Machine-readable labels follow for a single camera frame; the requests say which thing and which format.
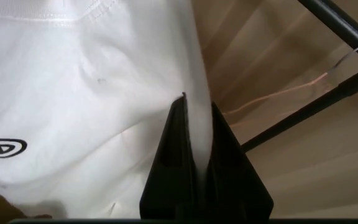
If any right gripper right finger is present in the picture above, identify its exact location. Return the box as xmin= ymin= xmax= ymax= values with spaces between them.
xmin=206 ymin=101 xmax=275 ymax=220

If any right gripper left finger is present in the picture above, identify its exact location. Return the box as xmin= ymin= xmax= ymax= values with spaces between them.
xmin=139 ymin=92 xmax=199 ymax=220

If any white printed t-shirt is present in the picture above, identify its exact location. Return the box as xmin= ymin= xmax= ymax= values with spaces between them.
xmin=0 ymin=0 xmax=214 ymax=220

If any pink clothes hanger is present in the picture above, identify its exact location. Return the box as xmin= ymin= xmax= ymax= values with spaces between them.
xmin=221 ymin=38 xmax=358 ymax=129

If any black clothes rack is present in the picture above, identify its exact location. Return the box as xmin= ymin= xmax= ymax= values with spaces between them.
xmin=241 ymin=0 xmax=358 ymax=154

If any beige curtain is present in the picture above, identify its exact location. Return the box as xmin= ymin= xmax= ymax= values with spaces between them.
xmin=191 ymin=0 xmax=358 ymax=220

